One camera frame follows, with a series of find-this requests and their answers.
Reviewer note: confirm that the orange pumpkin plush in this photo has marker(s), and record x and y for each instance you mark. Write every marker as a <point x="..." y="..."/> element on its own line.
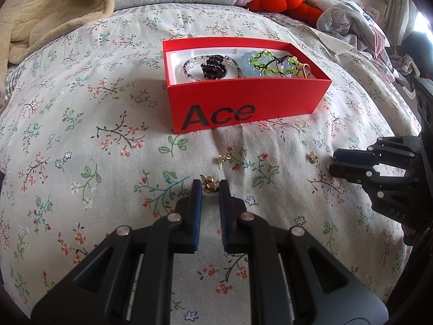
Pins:
<point x="277" y="0"/>

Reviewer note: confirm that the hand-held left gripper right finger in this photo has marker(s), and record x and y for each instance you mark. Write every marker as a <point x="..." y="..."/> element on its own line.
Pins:
<point x="222" y="223"/>

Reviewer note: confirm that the floral bedsheet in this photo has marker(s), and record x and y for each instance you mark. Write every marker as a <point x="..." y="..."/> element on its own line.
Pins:
<point x="101" y="176"/>

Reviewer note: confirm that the grey crumpled clothing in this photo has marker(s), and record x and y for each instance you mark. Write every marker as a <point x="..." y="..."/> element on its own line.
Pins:
<point x="345" y="20"/>

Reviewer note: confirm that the gold earring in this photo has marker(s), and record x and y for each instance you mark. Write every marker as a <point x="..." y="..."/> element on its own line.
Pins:
<point x="313" y="155"/>
<point x="208" y="184"/>
<point x="223" y="159"/>

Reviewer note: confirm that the red cardboard box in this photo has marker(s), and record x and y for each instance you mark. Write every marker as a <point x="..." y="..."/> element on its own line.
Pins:
<point x="236" y="98"/>

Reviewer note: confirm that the pink striped cloth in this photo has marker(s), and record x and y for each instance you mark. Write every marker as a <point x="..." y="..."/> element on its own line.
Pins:
<point x="380" y="40"/>

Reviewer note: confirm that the beige quilted blanket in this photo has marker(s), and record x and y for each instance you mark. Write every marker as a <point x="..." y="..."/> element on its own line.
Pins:
<point x="50" y="13"/>

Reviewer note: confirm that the beige fabric flap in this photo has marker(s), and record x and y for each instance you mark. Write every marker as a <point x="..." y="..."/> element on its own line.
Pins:
<point x="335" y="42"/>

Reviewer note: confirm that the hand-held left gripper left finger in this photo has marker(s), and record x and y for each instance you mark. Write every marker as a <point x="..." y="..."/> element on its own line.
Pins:
<point x="199" y="220"/>

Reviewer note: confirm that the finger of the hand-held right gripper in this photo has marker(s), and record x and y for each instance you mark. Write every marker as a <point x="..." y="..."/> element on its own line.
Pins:
<point x="351" y="157"/>
<point x="348" y="172"/>

